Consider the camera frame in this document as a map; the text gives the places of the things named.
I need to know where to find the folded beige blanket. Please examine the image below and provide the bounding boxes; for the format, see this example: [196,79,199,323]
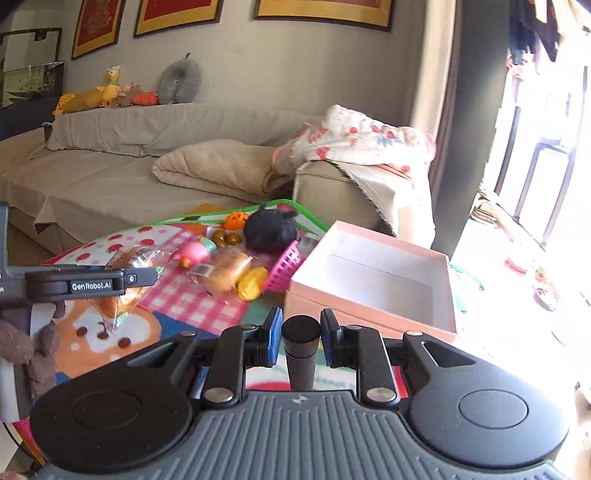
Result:
[152,139,291,204]

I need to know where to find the pink plastic strainer basket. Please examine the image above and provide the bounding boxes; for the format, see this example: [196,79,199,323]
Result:
[264,241,304,293]

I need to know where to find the orange lattice ball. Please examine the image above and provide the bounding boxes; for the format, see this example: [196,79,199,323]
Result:
[222,211,249,231]

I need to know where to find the yellow lattice ball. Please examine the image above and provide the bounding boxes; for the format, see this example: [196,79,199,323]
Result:
[235,267,269,301]

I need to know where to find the floral white quilt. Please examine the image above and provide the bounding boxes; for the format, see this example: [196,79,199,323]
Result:
[273,105,436,178]

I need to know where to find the colourful play mat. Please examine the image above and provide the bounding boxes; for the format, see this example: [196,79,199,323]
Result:
[11,198,412,462]

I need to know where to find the fish tank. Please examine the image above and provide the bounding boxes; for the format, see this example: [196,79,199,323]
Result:
[1,61,64,109]

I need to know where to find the black plush toy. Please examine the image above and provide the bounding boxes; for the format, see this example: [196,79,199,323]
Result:
[243,203,297,253]

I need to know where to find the red gold framed picture right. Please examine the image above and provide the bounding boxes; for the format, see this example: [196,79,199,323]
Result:
[253,0,396,32]

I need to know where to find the packaged bread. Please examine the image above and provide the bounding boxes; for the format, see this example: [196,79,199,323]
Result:
[91,245,171,334]

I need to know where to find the red gold framed picture middle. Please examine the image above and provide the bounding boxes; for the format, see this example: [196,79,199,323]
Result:
[134,0,223,37]

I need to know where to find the orange plush toy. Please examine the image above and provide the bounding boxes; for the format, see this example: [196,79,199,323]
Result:
[132,91,159,106]

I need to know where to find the red gold framed picture left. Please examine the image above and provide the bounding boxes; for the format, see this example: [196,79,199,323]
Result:
[71,0,125,60]

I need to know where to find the grey neck pillow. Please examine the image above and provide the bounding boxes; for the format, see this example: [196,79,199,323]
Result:
[157,53,201,105]

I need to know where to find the packaged bread loaf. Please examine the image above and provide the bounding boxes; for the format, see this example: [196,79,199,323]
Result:
[189,248,253,296]

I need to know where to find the black cylindrical bottle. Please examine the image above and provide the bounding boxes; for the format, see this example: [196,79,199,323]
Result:
[281,315,321,392]

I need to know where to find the red gold framed picture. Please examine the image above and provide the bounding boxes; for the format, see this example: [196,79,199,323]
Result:
[134,0,223,37]
[71,0,125,60]
[253,0,396,32]

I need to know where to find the pink cardboard box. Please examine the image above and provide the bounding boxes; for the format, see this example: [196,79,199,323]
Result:
[284,221,456,343]

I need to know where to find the brown gloved left hand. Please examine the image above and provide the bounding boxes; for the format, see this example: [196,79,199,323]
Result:
[1,301,66,404]

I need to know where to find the yellow duck plush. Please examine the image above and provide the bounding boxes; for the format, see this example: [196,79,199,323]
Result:
[96,65,121,107]

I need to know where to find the yellow tiger plush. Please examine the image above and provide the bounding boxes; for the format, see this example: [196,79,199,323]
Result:
[52,90,102,117]

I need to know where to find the beige sofa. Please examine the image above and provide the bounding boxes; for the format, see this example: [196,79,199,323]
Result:
[0,102,438,256]

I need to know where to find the grey curtain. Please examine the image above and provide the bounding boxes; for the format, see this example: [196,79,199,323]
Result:
[411,1,510,256]

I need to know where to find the tray of brown balls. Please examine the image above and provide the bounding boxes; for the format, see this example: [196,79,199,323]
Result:
[205,227,243,249]

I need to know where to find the pink pig toy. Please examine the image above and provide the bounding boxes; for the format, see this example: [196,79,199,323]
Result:
[171,237,217,269]

